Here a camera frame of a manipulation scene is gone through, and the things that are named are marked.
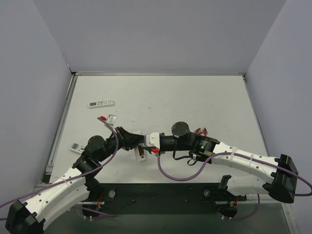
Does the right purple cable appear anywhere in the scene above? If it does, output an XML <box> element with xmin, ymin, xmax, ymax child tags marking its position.
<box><xmin>156</xmin><ymin>151</ymin><xmax>312</xmax><ymax>221</ymax></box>

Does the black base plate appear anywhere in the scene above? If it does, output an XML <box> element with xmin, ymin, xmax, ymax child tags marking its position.
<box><xmin>82</xmin><ymin>183</ymin><xmax>247</xmax><ymax>216</ymax></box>

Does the white remote with display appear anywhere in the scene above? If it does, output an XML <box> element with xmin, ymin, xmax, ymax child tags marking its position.
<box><xmin>89</xmin><ymin>100</ymin><xmax>115</xmax><ymax>109</ymax></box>

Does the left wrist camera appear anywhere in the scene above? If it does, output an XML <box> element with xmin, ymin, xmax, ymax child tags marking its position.
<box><xmin>98</xmin><ymin>115</ymin><xmax>117</xmax><ymax>126</ymax></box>

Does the purple cable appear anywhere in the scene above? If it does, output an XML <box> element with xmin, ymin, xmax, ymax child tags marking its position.
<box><xmin>156</xmin><ymin>151</ymin><xmax>312</xmax><ymax>221</ymax></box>
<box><xmin>0</xmin><ymin>117</ymin><xmax>120</xmax><ymax>221</ymax></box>

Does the white remote being loaded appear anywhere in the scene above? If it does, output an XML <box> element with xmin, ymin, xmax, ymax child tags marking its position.
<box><xmin>134</xmin><ymin>145</ymin><xmax>148</xmax><ymax>163</ymax></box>

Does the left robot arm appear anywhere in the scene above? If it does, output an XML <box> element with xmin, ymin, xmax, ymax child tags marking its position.
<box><xmin>5</xmin><ymin>127</ymin><xmax>144</xmax><ymax>234</ymax></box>

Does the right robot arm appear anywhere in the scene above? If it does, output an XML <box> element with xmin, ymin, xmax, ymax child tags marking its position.
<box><xmin>142</xmin><ymin>121</ymin><xmax>298</xmax><ymax>203</ymax></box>

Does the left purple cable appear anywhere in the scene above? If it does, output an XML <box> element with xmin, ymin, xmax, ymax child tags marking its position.
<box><xmin>0</xmin><ymin>117</ymin><xmax>120</xmax><ymax>221</ymax></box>

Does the aluminium frame rail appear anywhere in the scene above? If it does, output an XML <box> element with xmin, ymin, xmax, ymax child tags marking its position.
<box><xmin>29</xmin><ymin>181</ymin><xmax>292</xmax><ymax>208</ymax></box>

